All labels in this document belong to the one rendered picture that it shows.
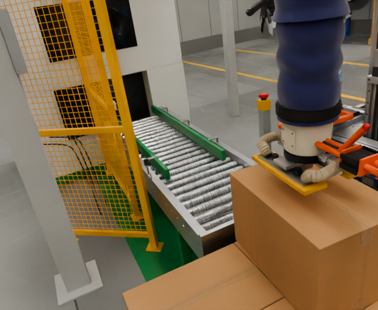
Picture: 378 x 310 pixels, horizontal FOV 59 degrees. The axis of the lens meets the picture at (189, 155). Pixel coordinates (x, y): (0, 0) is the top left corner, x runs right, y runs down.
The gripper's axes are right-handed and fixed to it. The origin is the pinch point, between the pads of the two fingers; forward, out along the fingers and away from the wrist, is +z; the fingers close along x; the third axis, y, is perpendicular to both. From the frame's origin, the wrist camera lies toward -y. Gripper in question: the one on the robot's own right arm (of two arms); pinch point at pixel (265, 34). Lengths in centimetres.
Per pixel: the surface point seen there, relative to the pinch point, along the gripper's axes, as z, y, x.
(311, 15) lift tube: -13, -11, -74
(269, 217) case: 59, -26, -71
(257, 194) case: 54, -27, -62
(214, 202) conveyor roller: 93, -37, -3
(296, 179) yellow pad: 41, -17, -76
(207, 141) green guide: 84, -28, 70
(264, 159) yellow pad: 40, -22, -57
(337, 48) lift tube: -2, -1, -71
